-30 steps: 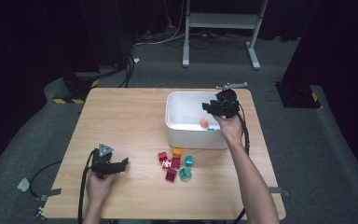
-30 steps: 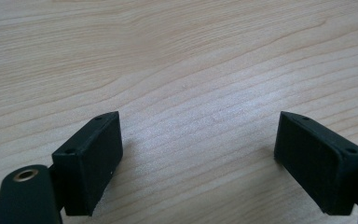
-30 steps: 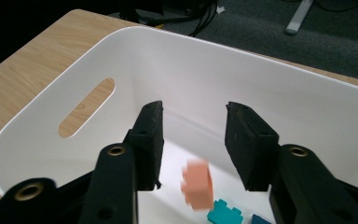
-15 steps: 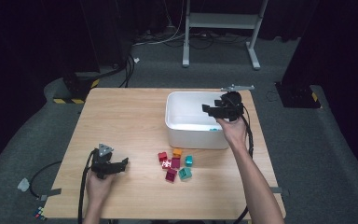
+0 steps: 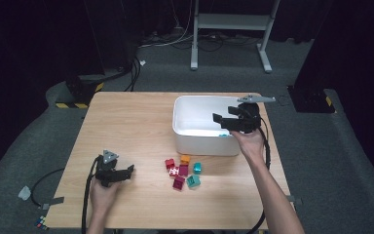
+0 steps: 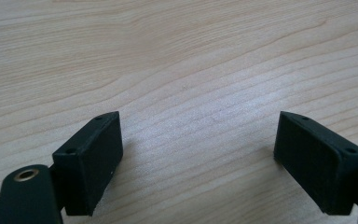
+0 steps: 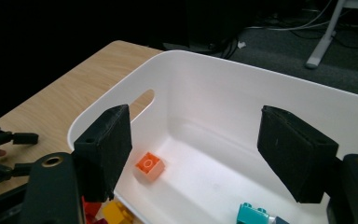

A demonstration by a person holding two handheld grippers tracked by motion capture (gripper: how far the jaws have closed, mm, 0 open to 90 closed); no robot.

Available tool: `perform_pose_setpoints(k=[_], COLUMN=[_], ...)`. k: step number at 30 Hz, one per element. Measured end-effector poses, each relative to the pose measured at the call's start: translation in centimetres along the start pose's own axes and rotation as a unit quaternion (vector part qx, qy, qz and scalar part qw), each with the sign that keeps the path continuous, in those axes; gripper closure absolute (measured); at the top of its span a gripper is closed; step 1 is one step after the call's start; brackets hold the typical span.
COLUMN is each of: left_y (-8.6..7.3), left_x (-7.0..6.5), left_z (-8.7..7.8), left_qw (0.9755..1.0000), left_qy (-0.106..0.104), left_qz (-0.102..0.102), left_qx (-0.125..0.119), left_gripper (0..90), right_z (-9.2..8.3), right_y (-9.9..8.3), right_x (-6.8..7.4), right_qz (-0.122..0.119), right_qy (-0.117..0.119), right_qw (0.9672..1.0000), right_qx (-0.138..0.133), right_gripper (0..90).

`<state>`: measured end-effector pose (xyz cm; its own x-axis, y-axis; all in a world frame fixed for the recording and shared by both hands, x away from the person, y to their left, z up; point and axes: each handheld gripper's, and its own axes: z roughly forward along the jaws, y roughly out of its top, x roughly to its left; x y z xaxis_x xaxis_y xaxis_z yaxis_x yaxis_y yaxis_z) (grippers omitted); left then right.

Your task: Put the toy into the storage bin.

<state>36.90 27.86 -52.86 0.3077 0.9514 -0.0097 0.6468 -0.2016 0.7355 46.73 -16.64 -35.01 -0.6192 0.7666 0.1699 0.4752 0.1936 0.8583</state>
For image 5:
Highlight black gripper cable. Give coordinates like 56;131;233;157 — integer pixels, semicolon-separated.
81;155;99;234
245;116;272;234

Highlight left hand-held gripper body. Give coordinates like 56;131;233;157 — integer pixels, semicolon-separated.
93;149;131;188

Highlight black hanging cables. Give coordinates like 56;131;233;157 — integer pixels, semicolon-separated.
123;56;142;94

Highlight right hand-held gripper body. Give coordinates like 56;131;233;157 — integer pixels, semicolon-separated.
229;94;277;135

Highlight person's right hand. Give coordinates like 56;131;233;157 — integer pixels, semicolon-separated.
229;128;268;164

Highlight teal hollow toy block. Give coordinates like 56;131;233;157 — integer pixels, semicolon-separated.
186;174;202;189

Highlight clear plastic wrapper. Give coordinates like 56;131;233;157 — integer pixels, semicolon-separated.
18;184;32;202

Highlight black floor cable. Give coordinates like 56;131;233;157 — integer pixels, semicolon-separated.
30;167;66;208

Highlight white metal stand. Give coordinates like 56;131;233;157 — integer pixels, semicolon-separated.
190;0;281;74

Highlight person's left hand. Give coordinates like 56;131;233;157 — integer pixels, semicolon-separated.
89;177;121;213

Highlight black yellow striped stand base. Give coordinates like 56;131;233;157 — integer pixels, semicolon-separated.
55;73;105;110

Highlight grey tape strip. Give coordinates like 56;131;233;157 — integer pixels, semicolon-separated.
286;194;304;207
41;196;65;211

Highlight white plastic bin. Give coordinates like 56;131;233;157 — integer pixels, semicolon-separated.
171;95;251;157

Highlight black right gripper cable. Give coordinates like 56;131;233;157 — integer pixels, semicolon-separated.
245;116;272;234

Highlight crimson hollow toy block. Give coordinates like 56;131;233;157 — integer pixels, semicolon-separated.
171;175;186;191

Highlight colourful puzzle cube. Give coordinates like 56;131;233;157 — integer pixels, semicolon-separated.
33;215;51;232

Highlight bundle of floor cables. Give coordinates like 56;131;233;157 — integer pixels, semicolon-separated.
137;26;263;53

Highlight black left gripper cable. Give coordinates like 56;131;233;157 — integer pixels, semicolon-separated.
81;155;99;234

